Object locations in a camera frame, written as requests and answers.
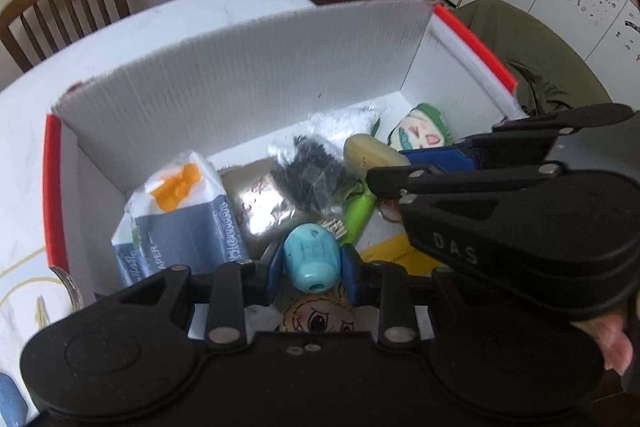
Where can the light blue pencil sharpener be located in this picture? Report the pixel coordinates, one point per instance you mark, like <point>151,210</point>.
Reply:
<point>312,259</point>

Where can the blonde doll head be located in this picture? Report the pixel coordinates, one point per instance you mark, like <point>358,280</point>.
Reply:
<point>328,312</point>

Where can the person's right hand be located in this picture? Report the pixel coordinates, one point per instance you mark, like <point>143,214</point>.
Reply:
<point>608,333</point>

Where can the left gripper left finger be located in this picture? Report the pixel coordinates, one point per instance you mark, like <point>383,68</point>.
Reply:
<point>235,286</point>

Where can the bag of black screws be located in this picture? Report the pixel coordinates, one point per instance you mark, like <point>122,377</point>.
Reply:
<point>312,172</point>

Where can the pale yellow oval case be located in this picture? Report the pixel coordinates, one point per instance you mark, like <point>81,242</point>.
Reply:
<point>363,152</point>

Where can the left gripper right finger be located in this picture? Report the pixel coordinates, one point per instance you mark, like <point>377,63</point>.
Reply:
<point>383,286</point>

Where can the red and white cardboard box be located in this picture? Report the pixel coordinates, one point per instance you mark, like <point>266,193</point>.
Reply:
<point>224,89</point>

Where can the yellow small box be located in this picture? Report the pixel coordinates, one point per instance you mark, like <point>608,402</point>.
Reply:
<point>398,250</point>

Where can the blue white tissue pack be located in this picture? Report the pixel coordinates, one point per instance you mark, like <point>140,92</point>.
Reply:
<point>179,216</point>

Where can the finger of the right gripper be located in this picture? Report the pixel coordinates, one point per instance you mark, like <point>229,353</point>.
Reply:
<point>397,182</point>
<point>445,158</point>

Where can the silver foil packet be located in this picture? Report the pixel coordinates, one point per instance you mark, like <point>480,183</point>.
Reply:
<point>262,210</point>

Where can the white plastic bag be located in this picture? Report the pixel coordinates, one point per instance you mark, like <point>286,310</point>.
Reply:
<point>337,125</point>

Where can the brown wooden chair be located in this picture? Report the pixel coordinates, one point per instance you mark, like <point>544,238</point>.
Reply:
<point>34,30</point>

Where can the green haired cartoon badge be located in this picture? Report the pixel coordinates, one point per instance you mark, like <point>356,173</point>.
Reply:
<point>423,127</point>

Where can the green tube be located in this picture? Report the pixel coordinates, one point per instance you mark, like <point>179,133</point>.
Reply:
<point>358,211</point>

